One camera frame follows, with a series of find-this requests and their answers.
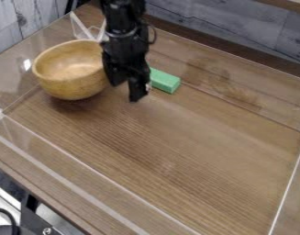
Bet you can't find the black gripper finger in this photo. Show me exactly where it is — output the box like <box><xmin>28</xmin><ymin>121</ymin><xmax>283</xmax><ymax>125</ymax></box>
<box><xmin>128</xmin><ymin>75</ymin><xmax>149</xmax><ymax>102</ymax></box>
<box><xmin>103</xmin><ymin>59</ymin><xmax>128</xmax><ymax>86</ymax></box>

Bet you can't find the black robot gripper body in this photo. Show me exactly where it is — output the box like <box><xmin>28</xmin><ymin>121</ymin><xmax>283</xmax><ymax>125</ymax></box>
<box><xmin>100</xmin><ymin>31</ymin><xmax>152</xmax><ymax>77</ymax></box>

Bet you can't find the wooden bowl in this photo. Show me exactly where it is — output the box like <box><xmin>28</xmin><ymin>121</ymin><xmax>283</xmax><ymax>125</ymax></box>
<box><xmin>32</xmin><ymin>39</ymin><xmax>109</xmax><ymax>100</ymax></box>

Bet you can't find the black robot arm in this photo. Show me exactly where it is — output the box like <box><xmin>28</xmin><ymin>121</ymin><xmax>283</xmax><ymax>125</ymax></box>
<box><xmin>100</xmin><ymin>0</ymin><xmax>156</xmax><ymax>102</ymax></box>

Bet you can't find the green stick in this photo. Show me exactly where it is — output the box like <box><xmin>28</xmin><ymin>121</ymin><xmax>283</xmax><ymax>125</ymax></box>
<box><xmin>151</xmin><ymin>68</ymin><xmax>180</xmax><ymax>94</ymax></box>

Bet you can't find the black metal base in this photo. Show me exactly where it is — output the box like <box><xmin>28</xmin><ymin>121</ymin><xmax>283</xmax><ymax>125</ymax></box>
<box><xmin>20</xmin><ymin>194</ymin><xmax>62</xmax><ymax>235</ymax></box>

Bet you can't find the clear acrylic corner bracket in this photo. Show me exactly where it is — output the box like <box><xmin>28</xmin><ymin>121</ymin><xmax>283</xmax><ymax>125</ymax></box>
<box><xmin>69</xmin><ymin>12</ymin><xmax>109</xmax><ymax>43</ymax></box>

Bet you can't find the clear acrylic enclosure wall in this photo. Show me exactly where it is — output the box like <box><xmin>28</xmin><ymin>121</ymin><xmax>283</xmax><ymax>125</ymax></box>
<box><xmin>0</xmin><ymin>108</ymin><xmax>201</xmax><ymax>235</ymax></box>

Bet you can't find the black cable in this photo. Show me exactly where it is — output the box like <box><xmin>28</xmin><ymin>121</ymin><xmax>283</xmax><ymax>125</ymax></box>
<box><xmin>0</xmin><ymin>207</ymin><xmax>21</xmax><ymax>235</ymax></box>

